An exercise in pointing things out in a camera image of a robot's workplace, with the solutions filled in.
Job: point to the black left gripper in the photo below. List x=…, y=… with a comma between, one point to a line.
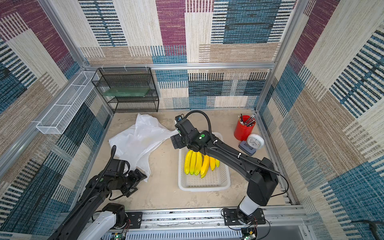
x=136, y=179

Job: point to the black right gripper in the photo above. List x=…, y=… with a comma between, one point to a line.
x=177, y=141

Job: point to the yellow banana bunch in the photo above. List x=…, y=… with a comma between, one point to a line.
x=198, y=164

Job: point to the white plastic bag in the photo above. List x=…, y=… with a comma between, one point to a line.
x=135, y=144

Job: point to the white perforated plastic basket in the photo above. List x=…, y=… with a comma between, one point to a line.
x=216, y=180

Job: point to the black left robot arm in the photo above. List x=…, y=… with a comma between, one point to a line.
x=112, y=177

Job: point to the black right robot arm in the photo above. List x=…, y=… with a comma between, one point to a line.
x=260, y=174

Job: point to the green board on shelf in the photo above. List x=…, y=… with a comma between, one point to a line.
x=127, y=92

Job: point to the red pen cup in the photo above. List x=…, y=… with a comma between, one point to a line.
x=241, y=132

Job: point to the pens in cup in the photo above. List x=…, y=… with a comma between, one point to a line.
x=247, y=121

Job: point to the white round clock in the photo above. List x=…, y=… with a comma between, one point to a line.
x=253, y=143

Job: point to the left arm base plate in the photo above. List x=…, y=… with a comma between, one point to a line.
x=133, y=220

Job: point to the black wire mesh shelf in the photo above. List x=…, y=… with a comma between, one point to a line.
x=106, y=78

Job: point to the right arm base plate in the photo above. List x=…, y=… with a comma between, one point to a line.
x=234, y=217

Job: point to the white wire mesh tray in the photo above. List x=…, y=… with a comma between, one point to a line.
x=58, y=118

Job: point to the aluminium front rail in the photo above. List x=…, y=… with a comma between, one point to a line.
x=283, y=223

